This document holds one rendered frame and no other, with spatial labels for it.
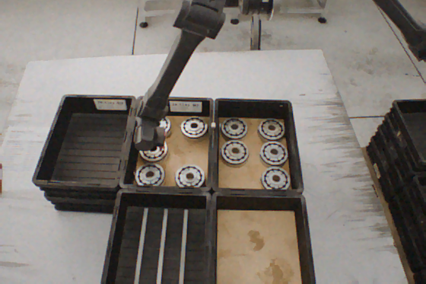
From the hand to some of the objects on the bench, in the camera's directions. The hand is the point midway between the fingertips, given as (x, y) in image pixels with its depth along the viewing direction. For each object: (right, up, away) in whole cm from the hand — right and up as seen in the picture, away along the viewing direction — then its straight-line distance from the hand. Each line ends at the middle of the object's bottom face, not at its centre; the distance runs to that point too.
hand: (153, 148), depth 128 cm
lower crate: (-24, -10, +14) cm, 29 cm away
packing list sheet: (-61, -5, +16) cm, 63 cm away
